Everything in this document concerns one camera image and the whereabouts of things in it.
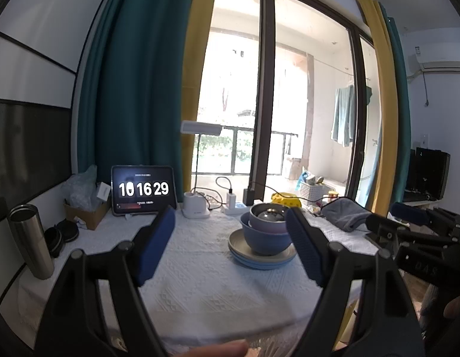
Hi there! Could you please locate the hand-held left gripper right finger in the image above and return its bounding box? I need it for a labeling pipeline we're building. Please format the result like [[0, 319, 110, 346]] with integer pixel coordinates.
[[285, 206, 426, 357]]

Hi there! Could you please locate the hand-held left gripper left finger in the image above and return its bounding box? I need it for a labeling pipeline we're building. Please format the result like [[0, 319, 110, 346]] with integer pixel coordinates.
[[35, 205, 176, 357]]

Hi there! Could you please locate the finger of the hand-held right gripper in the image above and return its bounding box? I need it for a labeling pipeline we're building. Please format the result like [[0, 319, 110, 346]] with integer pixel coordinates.
[[365, 214, 457, 246], [389, 203, 454, 228]]

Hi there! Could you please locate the pale blue plate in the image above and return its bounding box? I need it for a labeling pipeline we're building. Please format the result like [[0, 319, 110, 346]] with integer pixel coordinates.
[[230, 247, 298, 270]]

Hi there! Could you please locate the pink steel-lined bowl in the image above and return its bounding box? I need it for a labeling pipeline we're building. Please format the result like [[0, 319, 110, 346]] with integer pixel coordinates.
[[249, 203, 290, 235]]

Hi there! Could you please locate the cream plate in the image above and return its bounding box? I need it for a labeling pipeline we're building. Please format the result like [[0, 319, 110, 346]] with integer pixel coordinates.
[[228, 228, 298, 263]]

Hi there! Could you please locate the person's right hand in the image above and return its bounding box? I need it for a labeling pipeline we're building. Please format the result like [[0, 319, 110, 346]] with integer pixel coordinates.
[[444, 294, 460, 319]]

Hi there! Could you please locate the person's left hand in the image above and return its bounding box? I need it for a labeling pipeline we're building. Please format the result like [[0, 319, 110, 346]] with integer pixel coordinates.
[[178, 339, 249, 357]]

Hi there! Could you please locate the grey towel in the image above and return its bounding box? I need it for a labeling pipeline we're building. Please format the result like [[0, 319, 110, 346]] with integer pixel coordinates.
[[321, 198, 373, 233]]

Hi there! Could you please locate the black monitor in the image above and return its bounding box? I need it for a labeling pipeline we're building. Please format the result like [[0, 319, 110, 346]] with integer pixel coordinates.
[[406, 148, 451, 200]]

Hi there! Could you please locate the yellow packet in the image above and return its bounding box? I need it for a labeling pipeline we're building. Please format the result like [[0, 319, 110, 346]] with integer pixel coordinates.
[[272, 192, 302, 209]]

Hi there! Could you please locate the white woven basket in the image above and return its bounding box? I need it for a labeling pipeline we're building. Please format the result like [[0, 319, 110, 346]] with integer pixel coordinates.
[[299, 182, 326, 206]]

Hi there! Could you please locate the white desk lamp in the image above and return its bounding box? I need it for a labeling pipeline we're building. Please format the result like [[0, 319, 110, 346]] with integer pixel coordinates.
[[180, 120, 224, 219]]

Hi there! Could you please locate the tablet with clock display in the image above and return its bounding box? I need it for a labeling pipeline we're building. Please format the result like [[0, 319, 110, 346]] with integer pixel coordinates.
[[111, 164, 178, 217]]

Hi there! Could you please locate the white textured tablecloth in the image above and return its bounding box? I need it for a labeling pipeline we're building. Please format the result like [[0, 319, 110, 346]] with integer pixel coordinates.
[[3, 210, 375, 343]]

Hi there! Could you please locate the small white box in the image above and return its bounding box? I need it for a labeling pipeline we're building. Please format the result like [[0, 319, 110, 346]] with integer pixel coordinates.
[[96, 182, 112, 203]]

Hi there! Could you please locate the teal curtain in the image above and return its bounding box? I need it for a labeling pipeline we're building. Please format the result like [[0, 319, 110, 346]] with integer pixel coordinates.
[[379, 3, 413, 203], [77, 0, 203, 194]]

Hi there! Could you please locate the clear plastic bag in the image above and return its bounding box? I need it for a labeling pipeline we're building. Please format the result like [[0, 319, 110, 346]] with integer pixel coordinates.
[[60, 164, 98, 209]]

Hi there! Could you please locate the teal hanging towel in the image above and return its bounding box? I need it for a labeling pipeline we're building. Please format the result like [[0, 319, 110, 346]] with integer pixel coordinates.
[[330, 85, 356, 148]]

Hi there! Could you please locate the stainless steel tumbler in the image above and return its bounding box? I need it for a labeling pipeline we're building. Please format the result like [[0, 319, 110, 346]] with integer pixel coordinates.
[[7, 204, 55, 280]]

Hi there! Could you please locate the yellow curtain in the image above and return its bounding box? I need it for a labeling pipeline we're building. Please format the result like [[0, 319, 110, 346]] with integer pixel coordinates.
[[180, 0, 220, 194], [356, 0, 402, 214]]

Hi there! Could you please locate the white air conditioner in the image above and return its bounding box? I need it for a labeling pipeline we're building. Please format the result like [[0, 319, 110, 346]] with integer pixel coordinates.
[[406, 42, 460, 79]]

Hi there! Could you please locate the dark sliding door frame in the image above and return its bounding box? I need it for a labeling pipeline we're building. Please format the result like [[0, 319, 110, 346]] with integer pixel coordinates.
[[195, 0, 381, 212]]

